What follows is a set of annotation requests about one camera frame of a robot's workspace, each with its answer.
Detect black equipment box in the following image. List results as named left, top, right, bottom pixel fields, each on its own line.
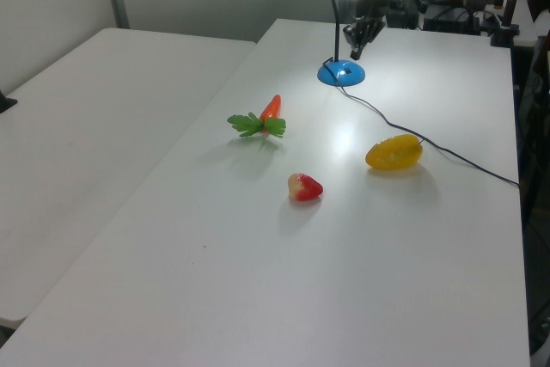
left=421, top=0, right=483, bottom=36

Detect blue desk lamp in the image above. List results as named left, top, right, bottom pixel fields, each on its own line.
left=316, top=0, right=370, bottom=88

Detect black lamp power cable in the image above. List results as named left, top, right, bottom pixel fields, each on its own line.
left=321, top=56, right=521, bottom=188

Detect yellow toy starfruit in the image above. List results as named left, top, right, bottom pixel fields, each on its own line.
left=364, top=133, right=425, bottom=172

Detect white side table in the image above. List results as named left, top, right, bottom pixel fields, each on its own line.
left=0, top=27, right=258, bottom=330

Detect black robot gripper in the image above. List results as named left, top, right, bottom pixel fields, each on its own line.
left=342, top=0, right=393, bottom=61

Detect orange toy carrot green leaves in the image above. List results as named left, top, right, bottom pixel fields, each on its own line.
left=226, top=94, right=287, bottom=139

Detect red and cream toy strawberry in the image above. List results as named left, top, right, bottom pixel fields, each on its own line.
left=287, top=172, right=325, bottom=203

